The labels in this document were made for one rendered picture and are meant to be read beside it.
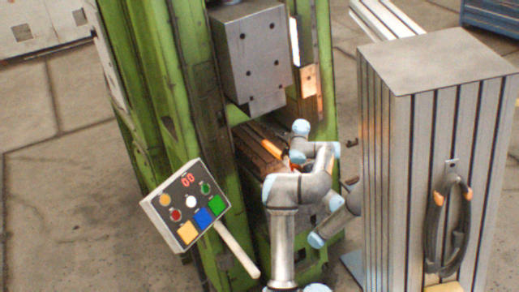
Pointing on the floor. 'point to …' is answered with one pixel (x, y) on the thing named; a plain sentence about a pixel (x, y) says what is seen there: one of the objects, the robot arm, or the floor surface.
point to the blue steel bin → (491, 15)
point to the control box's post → (199, 267)
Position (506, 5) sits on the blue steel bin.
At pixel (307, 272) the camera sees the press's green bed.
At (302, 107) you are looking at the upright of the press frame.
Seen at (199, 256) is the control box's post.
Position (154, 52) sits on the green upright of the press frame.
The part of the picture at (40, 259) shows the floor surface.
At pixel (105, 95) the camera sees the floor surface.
